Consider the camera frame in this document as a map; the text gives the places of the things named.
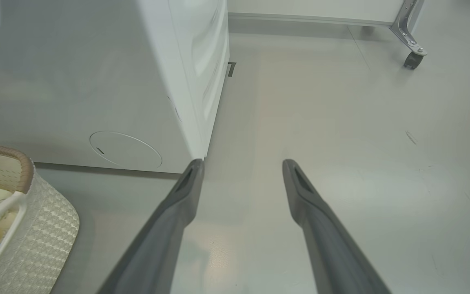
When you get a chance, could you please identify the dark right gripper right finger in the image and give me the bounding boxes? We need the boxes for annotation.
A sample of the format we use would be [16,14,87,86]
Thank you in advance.
[282,159,392,294]

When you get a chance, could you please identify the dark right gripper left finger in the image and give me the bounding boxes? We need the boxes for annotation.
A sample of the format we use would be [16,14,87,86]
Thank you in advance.
[96,158,205,294]

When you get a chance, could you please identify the cream perforated laundry basket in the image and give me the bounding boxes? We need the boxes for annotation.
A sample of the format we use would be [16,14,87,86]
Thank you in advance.
[0,143,80,294]

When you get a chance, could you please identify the white front-load washing machine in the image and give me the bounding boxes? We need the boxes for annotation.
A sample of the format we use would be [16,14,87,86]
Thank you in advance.
[0,0,231,174]

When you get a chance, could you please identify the metal frame leg with caster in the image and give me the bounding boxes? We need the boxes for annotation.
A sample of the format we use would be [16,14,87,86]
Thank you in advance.
[389,0,428,70]

